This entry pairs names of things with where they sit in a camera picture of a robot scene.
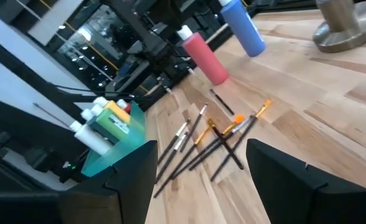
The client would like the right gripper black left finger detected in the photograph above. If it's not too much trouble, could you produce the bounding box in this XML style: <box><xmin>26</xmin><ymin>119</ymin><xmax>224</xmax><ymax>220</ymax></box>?
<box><xmin>60</xmin><ymin>139</ymin><xmax>158</xmax><ymax>224</ymax></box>

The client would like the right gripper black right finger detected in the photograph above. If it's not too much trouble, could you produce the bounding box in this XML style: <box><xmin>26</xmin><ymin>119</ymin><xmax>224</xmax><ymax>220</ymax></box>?
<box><xmin>245</xmin><ymin>138</ymin><xmax>366</xmax><ymax>224</ymax></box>

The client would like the large light green paint bottle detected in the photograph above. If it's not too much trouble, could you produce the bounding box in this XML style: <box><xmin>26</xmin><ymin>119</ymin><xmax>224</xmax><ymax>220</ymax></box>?
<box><xmin>90</xmin><ymin>103</ymin><xmax>131</xmax><ymax>143</ymax></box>

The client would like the large yellow paint bottle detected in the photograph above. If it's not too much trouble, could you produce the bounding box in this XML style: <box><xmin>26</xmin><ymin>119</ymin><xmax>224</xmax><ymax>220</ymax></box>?
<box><xmin>93</xmin><ymin>96</ymin><xmax>132</xmax><ymax>126</ymax></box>

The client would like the small red black-striped paint bottle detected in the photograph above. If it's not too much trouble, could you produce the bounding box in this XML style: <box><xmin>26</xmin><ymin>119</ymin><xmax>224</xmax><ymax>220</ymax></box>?
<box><xmin>116</xmin><ymin>98</ymin><xmax>132</xmax><ymax>114</ymax></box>

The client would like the large red paint bottle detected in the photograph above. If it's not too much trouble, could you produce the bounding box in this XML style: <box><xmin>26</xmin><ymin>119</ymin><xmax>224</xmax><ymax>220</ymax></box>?
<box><xmin>176</xmin><ymin>24</ymin><xmax>231</xmax><ymax>86</ymax></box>

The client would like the large blue paint bottle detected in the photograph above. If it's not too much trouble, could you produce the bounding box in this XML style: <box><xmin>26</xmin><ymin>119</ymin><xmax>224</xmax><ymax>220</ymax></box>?
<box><xmin>217</xmin><ymin>0</ymin><xmax>267</xmax><ymax>58</ymax></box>

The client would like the teal plastic bin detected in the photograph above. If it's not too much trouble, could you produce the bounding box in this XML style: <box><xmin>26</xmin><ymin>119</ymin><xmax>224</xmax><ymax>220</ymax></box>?
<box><xmin>80</xmin><ymin>101</ymin><xmax>147</xmax><ymax>179</ymax></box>

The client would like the black paintbrush silver ferrule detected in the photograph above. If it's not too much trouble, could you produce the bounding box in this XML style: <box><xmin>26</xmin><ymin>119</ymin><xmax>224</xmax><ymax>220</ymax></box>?
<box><xmin>157</xmin><ymin>119</ymin><xmax>191</xmax><ymax>166</ymax></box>
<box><xmin>188</xmin><ymin>116</ymin><xmax>254</xmax><ymax>172</ymax></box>
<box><xmin>179</xmin><ymin>103</ymin><xmax>209</xmax><ymax>154</ymax></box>
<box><xmin>209</xmin><ymin>88</ymin><xmax>235</xmax><ymax>116</ymax></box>
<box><xmin>154</xmin><ymin>131</ymin><xmax>188</xmax><ymax>185</ymax></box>

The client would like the black diagonal rig post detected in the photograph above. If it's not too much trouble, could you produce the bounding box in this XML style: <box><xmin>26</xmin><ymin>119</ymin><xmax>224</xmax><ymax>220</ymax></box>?
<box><xmin>0</xmin><ymin>30</ymin><xmax>90</xmax><ymax>124</ymax></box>

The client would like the yellow hanging cable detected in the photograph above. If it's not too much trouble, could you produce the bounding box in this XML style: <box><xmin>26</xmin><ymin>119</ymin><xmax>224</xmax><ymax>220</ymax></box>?
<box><xmin>38</xmin><ymin>0</ymin><xmax>121</xmax><ymax>72</ymax></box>

